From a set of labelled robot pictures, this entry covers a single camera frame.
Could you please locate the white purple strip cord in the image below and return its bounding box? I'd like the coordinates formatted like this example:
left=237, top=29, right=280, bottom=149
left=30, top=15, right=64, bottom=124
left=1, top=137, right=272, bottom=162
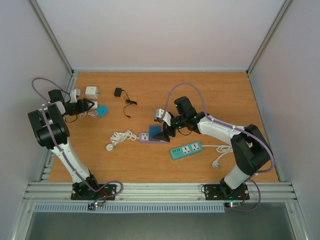
left=106, top=129, right=140, bottom=152

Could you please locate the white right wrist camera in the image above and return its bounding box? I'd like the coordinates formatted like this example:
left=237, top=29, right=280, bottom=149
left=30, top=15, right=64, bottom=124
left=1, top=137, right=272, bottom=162
left=154, top=108, right=173, bottom=126

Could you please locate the purple power strip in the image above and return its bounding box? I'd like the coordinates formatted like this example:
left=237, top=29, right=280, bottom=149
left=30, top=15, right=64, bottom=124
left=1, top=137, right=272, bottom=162
left=138, top=132, right=169, bottom=144

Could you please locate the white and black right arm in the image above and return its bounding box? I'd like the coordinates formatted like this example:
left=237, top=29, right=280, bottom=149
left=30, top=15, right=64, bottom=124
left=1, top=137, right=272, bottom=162
left=154, top=96, right=274, bottom=199

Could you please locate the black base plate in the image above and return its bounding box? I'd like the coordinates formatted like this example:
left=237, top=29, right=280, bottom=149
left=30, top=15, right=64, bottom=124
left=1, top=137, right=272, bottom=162
left=70, top=183, right=117, bottom=201
left=203, top=183, right=250, bottom=201

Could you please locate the black power adapter with cable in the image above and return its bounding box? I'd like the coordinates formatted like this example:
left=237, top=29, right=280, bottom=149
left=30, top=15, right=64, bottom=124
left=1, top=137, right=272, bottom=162
left=113, top=87, right=138, bottom=118

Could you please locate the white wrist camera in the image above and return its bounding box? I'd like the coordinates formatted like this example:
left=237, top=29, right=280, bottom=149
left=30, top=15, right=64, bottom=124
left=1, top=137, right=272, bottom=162
left=69, top=88, right=81, bottom=103
left=154, top=108, right=173, bottom=126

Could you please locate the teal power strip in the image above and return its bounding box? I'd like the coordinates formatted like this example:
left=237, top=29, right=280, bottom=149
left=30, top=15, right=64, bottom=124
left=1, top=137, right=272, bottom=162
left=170, top=141, right=203, bottom=161

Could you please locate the right controller board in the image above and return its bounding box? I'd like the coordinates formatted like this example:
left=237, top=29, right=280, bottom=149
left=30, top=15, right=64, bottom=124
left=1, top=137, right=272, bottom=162
left=224, top=201, right=242, bottom=209

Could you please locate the controller board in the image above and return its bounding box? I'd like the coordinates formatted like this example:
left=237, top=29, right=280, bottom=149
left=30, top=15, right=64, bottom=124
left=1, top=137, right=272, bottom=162
left=87, top=201, right=104, bottom=211
left=224, top=201, right=242, bottom=209

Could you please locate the aluminium front rail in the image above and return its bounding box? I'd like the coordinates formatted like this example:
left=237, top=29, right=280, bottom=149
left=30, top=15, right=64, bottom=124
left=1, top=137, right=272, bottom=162
left=23, top=182, right=298, bottom=203

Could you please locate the white tiger print plug adapter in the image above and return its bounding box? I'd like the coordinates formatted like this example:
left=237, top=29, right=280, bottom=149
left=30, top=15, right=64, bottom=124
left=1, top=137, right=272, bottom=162
left=85, top=86, right=99, bottom=99

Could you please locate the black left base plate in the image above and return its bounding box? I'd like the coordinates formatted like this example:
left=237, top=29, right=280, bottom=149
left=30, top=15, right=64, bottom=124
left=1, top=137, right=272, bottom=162
left=70, top=183, right=117, bottom=201

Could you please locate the left controller board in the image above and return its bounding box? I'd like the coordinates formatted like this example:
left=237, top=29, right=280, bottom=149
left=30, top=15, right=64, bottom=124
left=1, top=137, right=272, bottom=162
left=87, top=201, right=104, bottom=211

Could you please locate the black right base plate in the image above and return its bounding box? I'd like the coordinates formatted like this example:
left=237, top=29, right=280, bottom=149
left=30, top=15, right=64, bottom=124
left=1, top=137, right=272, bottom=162
left=203, top=183, right=250, bottom=201

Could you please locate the slotted grey cable duct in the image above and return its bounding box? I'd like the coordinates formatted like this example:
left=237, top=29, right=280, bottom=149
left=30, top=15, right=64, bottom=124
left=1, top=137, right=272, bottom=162
left=33, top=202, right=225, bottom=214

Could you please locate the light blue adapter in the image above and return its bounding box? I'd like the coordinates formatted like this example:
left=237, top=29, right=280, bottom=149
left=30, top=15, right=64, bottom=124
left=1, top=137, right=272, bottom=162
left=95, top=105, right=109, bottom=117

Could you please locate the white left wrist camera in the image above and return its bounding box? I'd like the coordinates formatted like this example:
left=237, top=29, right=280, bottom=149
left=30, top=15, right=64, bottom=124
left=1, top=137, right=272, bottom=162
left=69, top=88, right=81, bottom=103

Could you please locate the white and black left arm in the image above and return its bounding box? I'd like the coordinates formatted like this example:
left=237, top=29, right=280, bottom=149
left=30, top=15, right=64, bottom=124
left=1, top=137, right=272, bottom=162
left=28, top=89, right=101, bottom=200

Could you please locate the white power strip cord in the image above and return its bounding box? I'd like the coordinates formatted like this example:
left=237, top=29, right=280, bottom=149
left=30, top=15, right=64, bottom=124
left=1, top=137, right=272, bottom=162
left=201, top=144, right=235, bottom=171

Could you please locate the white charger with cable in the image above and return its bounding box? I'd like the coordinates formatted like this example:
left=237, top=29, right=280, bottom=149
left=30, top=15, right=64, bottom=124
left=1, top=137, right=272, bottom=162
left=79, top=101, right=99, bottom=119

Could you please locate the blue cube socket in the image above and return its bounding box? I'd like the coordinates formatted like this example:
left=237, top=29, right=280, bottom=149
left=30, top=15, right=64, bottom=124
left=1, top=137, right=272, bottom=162
left=148, top=125, right=162, bottom=138

